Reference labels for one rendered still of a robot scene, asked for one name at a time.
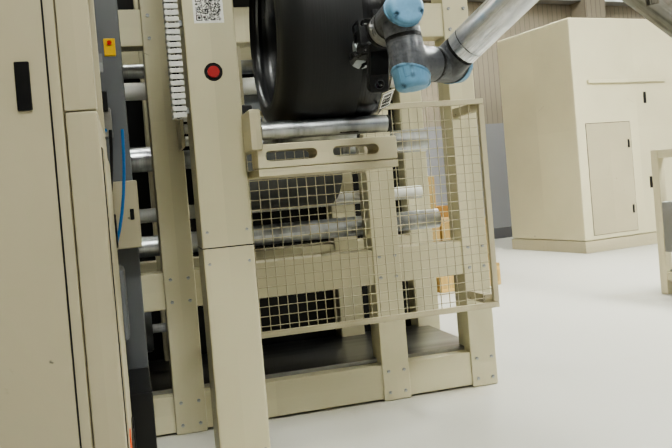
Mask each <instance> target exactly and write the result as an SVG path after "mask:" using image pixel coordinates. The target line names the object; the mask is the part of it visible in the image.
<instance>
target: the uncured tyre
mask: <svg viewBox="0 0 672 448"><path fill-rule="evenodd" d="M385 1H386V0H249V32H250V48H251V58H252V66H253V73H254V80H255V86H256V91H257V96H258V100H259V104H260V108H261V111H262V114H263V116H264V118H265V120H266V122H269V121H286V120H303V119H319V118H336V117H353V116H369V115H378V114H379V113H380V111H381V110H382V109H381V110H378V106H379V103H380V99H381V96H382V93H385V92H380V93H371V92H370V91H369V90H368V89H367V68H363V69H361V68H360V69H357V68H355V67H353V66H352V65H351V63H350V59H349V55H350V53H352V52H353V49H352V43H353V41H354V40H353V33H352V26H353V25H354V23H355V22H356V21H357V19H365V18H372V15H371V11H372V10H373V9H380V8H381V7H382V6H383V4H384V2H385Z"/></svg>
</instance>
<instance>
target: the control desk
mask: <svg viewBox="0 0 672 448"><path fill-rule="evenodd" d="M105 137H106V136H105V124H104V113H103V102H102V90H101V79H100V67H99V56H98V45H97V33H96V22H95V10H94V0H0V448H130V436H129V428H130V429H131V438H132V448H136V438H135V426H134V417H132V412H131V401H130V389H129V378H128V366H127V355H126V344H125V332H124V321H123V309H122V298H121V287H120V275H119V264H118V252H117V248H119V244H118V232H117V221H116V214H114V207H113V195H112V184H111V173H110V164H109V161H108V158H107V147H106V139H105Z"/></svg>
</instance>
